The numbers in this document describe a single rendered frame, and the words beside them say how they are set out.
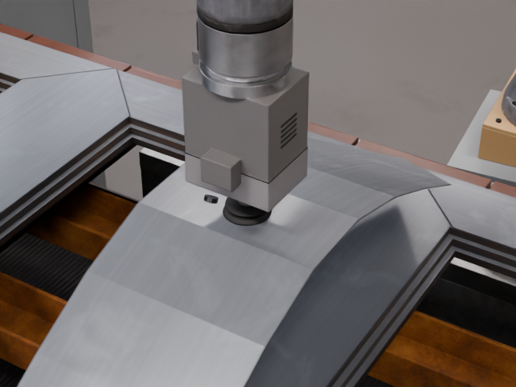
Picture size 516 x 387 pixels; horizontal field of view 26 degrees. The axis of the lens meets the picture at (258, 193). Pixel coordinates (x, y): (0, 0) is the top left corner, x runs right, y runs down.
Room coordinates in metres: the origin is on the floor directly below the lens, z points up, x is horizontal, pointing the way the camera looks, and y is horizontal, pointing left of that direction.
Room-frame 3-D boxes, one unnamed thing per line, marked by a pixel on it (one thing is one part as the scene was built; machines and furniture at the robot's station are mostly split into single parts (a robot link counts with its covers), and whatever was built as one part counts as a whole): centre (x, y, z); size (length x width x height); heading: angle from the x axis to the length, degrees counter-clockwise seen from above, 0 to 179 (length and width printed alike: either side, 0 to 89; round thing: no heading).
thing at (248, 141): (0.78, 0.02, 1.10); 0.10 x 0.09 x 0.16; 147
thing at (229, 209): (0.79, 0.01, 1.03); 0.04 x 0.04 x 0.02
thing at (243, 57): (0.79, 0.01, 1.18); 0.08 x 0.08 x 0.05
